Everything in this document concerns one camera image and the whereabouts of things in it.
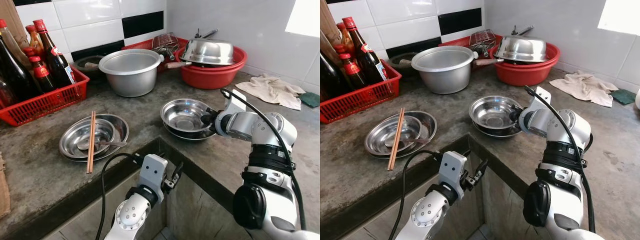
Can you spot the large aluminium pot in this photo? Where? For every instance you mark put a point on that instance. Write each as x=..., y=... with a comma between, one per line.
x=131, y=80
x=444, y=77

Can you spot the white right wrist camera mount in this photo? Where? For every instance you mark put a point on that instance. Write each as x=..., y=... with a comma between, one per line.
x=542, y=100
x=236, y=105

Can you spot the steel bowl under deep bowl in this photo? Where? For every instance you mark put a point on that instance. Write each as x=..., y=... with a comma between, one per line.
x=190, y=136
x=500, y=134

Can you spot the white soap container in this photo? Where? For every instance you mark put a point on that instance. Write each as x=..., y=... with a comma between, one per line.
x=638, y=97

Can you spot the small red-capped sauce bottle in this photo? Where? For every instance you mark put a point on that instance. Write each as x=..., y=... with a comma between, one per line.
x=42, y=80
x=355, y=75

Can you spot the overturned steel bowl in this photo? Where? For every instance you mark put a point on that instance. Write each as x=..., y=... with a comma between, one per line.
x=207, y=51
x=521, y=48

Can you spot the tall labelled sauce bottle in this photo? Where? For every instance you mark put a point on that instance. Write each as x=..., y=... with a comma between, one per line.
x=57, y=65
x=370, y=60

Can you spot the red plastic bottle crate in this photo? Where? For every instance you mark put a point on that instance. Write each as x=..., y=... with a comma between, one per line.
x=360, y=100
x=45, y=102

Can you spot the large dark soy bottle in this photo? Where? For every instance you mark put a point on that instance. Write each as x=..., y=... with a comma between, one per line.
x=15, y=75
x=331, y=80

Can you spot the wide steel plate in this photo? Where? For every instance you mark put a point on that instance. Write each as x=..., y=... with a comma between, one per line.
x=121, y=127
x=429, y=125

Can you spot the flat red plastic basket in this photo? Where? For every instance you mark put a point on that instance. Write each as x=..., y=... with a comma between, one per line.
x=137, y=46
x=455, y=42

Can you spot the shallow steel dish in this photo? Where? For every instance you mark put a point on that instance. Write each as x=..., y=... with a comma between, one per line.
x=382, y=137
x=75, y=140

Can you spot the red plastic basin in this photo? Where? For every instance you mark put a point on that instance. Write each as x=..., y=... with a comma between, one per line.
x=210, y=77
x=525, y=75

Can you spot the brown wooden chopstick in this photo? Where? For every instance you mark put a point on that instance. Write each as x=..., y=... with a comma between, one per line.
x=398, y=137
x=92, y=145
x=393, y=150
x=89, y=150

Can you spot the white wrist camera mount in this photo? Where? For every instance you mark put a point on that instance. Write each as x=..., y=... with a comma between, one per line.
x=236, y=105
x=542, y=100
x=452, y=167
x=152, y=170

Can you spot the dark stone mortar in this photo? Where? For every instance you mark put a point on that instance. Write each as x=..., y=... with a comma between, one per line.
x=397, y=64
x=80, y=69

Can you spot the steel spoon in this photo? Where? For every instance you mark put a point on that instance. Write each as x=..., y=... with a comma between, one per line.
x=112, y=144
x=420, y=140

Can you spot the green scouring sponge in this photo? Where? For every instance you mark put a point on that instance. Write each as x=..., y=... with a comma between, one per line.
x=310, y=100
x=624, y=96

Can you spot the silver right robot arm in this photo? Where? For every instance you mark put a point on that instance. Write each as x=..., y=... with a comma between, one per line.
x=560, y=200
x=270, y=200

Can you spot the amber oil bottle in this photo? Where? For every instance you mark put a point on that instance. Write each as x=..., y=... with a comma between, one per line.
x=345, y=37
x=35, y=42

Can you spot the brown board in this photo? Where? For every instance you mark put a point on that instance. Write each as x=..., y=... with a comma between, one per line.
x=12, y=20
x=327, y=22

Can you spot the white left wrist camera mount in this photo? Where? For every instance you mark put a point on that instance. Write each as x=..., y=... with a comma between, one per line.
x=452, y=167
x=152, y=170

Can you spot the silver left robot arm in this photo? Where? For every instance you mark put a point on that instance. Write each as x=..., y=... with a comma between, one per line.
x=425, y=212
x=131, y=215

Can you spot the cream dish cloth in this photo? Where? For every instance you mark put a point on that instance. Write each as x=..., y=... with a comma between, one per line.
x=272, y=90
x=585, y=86

